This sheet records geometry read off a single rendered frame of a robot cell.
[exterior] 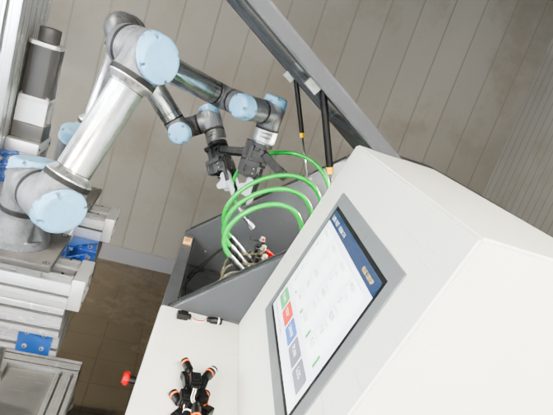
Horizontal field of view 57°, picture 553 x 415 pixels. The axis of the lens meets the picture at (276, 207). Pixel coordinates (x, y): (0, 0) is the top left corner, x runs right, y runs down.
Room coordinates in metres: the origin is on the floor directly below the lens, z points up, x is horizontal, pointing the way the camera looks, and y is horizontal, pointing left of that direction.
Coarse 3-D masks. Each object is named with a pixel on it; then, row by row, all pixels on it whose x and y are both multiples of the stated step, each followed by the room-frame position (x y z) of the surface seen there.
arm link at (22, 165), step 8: (8, 160) 1.18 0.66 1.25; (16, 160) 1.16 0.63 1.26; (24, 160) 1.17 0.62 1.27; (32, 160) 1.19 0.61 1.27; (40, 160) 1.21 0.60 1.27; (48, 160) 1.23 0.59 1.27; (8, 168) 1.17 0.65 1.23; (16, 168) 1.16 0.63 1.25; (24, 168) 1.16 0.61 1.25; (32, 168) 1.16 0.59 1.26; (40, 168) 1.17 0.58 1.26; (8, 176) 1.17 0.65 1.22; (16, 176) 1.15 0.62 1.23; (24, 176) 1.14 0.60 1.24; (8, 184) 1.16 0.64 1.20; (16, 184) 1.13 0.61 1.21; (8, 192) 1.16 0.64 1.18; (16, 192) 1.12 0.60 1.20; (8, 200) 1.16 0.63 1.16; (16, 200) 1.13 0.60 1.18; (8, 208) 1.16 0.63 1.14; (16, 208) 1.16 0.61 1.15
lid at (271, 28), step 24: (240, 0) 1.64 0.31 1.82; (264, 0) 1.23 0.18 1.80; (264, 24) 1.30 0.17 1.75; (288, 24) 1.25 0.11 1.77; (288, 48) 1.25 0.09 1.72; (288, 72) 1.94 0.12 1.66; (312, 72) 1.26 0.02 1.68; (312, 96) 1.92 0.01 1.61; (336, 96) 1.27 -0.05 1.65; (336, 120) 1.84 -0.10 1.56; (360, 120) 1.28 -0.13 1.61; (360, 144) 1.52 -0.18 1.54; (384, 144) 1.29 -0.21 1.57
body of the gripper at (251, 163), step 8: (248, 144) 1.62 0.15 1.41; (256, 144) 1.59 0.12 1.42; (248, 152) 1.60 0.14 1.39; (256, 152) 1.61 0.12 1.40; (240, 160) 1.65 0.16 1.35; (248, 160) 1.59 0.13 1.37; (256, 160) 1.61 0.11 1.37; (240, 168) 1.59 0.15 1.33; (248, 168) 1.59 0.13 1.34; (256, 168) 1.60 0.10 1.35; (264, 168) 1.60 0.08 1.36; (248, 176) 1.59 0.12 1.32
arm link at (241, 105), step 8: (232, 96) 1.55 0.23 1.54; (240, 96) 1.50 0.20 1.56; (248, 96) 1.51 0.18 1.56; (232, 104) 1.52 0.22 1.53; (240, 104) 1.50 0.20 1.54; (248, 104) 1.49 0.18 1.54; (256, 104) 1.52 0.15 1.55; (264, 104) 1.55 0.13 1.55; (232, 112) 1.51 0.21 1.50; (240, 112) 1.49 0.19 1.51; (248, 112) 1.50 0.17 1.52; (256, 112) 1.52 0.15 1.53; (264, 112) 1.55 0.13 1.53; (248, 120) 1.54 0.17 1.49; (256, 120) 1.55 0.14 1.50; (264, 120) 1.56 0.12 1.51
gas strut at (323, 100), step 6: (324, 96) 1.30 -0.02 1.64; (324, 102) 1.30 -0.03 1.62; (324, 108) 1.30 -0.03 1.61; (324, 114) 1.30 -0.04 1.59; (324, 120) 1.30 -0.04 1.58; (324, 126) 1.31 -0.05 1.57; (324, 132) 1.31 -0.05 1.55; (324, 138) 1.31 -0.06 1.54; (330, 138) 1.31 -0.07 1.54; (324, 144) 1.31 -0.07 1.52; (330, 144) 1.31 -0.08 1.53; (330, 150) 1.31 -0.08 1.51; (330, 156) 1.32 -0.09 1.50; (330, 162) 1.32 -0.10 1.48; (330, 168) 1.32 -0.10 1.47; (330, 174) 1.32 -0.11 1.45; (330, 180) 1.33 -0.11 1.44
